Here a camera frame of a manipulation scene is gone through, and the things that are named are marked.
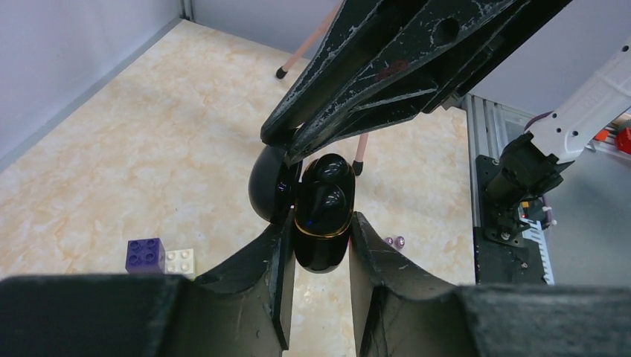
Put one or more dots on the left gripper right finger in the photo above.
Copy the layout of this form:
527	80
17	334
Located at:
398	308

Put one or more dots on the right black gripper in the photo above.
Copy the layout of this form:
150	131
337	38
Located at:
424	53

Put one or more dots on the pink perforated music stand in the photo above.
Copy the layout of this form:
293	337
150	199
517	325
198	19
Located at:
297	121

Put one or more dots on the purple clip earbud right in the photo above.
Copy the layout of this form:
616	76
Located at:
396	242

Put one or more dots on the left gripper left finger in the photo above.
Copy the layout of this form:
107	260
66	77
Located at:
249	309

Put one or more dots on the black stem earbud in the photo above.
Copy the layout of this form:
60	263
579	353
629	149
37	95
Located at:
323	209
330	168

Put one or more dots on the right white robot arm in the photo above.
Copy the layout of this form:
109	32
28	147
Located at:
562	134

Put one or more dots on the purple white green brick stack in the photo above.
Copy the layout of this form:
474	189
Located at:
148	256

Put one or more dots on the small black earbud case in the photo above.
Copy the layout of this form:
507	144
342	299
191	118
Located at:
274	187

